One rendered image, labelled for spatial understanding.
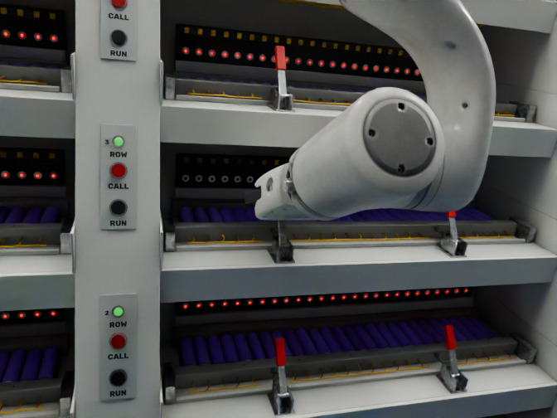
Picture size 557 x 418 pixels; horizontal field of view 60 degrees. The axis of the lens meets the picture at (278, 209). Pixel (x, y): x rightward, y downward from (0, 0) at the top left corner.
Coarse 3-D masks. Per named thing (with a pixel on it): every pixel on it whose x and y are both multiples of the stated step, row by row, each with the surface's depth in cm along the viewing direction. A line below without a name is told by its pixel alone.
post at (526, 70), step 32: (512, 32) 85; (544, 32) 78; (512, 64) 85; (544, 64) 78; (512, 160) 85; (544, 160) 78; (480, 192) 92; (512, 192) 85; (544, 192) 78; (480, 288) 92; (512, 288) 85; (544, 288) 78; (544, 320) 78; (512, 416) 84; (544, 416) 78
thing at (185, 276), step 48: (192, 192) 75; (240, 192) 78; (432, 240) 76; (528, 240) 79; (192, 288) 60; (240, 288) 62; (288, 288) 64; (336, 288) 66; (384, 288) 68; (432, 288) 70
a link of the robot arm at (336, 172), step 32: (384, 96) 36; (416, 96) 37; (352, 128) 35; (384, 128) 35; (416, 128) 36; (320, 160) 40; (352, 160) 35; (384, 160) 35; (416, 160) 36; (320, 192) 42; (352, 192) 38; (384, 192) 35; (416, 192) 40
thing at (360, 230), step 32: (192, 224) 66; (224, 224) 67; (256, 224) 68; (288, 224) 70; (320, 224) 71; (352, 224) 72; (384, 224) 74; (416, 224) 75; (448, 224) 77; (480, 224) 78; (512, 224) 80
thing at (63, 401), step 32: (0, 320) 68; (32, 320) 69; (64, 320) 70; (0, 352) 65; (32, 352) 66; (64, 352) 69; (0, 384) 60; (32, 384) 60; (64, 384) 60; (0, 416) 57; (32, 416) 58; (64, 416) 59
